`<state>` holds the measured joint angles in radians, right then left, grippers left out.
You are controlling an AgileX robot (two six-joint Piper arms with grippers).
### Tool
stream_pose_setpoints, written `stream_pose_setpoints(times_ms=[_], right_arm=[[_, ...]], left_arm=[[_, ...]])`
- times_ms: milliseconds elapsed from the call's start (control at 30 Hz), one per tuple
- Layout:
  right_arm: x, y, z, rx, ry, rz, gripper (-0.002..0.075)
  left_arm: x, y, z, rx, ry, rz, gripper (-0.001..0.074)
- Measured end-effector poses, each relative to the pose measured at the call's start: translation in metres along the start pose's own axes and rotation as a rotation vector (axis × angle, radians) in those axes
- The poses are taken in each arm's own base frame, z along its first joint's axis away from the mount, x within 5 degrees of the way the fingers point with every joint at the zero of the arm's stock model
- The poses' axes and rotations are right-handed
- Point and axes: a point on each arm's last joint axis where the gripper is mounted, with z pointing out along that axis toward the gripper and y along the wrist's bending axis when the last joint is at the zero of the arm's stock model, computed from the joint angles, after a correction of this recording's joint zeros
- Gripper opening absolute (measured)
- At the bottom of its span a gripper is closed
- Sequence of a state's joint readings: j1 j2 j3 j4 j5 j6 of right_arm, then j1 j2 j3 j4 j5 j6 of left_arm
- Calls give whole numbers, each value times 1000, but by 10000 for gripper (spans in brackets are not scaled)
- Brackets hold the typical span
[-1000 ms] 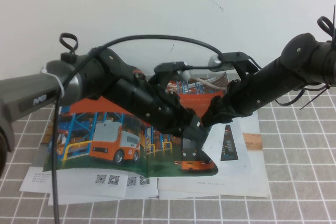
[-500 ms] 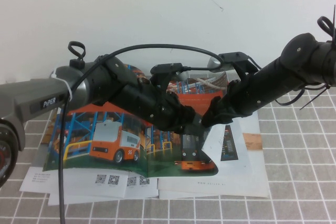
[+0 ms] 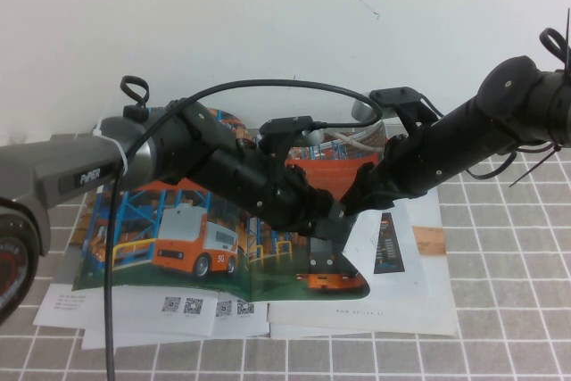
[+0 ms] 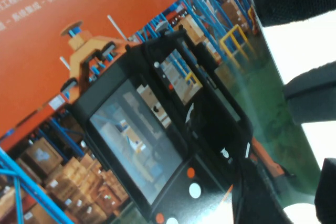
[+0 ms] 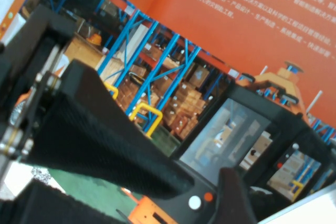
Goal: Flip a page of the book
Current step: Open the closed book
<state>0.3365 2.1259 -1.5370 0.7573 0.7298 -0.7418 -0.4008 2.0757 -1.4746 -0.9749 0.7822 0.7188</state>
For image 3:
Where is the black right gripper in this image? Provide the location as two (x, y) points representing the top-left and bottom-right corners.
(338, 128), (443, 218)

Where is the grey grid tablecloth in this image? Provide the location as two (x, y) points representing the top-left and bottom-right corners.
(0, 120), (571, 381)

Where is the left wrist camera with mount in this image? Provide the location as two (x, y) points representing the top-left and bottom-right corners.
(258, 115), (326, 169)

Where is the black left camera cable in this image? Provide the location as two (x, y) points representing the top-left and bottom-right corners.
(103, 80), (384, 381)

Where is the black camera cable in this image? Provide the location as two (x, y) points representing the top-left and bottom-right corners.
(466, 147), (519, 182)
(103, 80), (384, 381)

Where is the white zip tie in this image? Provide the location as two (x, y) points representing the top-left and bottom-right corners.
(93, 124), (133, 175)

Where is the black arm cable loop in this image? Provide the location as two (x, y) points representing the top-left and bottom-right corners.
(120, 75), (151, 122)
(538, 27), (568, 60)

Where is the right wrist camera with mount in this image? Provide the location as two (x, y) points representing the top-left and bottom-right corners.
(351, 85), (443, 133)

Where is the black right arm cable loop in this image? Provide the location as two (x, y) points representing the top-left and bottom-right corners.
(538, 27), (568, 60)

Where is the black zip tie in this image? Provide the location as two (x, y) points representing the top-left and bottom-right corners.
(508, 143), (564, 189)

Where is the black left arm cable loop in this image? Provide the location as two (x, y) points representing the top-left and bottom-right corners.
(120, 75), (151, 122)

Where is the glossy colour brochure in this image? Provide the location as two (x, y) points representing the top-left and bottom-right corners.
(70, 106), (434, 311)

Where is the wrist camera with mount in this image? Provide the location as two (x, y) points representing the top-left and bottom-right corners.
(351, 85), (443, 133)
(258, 115), (326, 169)

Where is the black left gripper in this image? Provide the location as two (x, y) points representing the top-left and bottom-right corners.
(261, 165), (354, 243)

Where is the white QR code booklet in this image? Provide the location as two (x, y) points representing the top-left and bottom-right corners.
(81, 298), (272, 351)

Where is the black right camera cable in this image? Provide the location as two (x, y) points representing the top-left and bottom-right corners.
(466, 147), (519, 182)

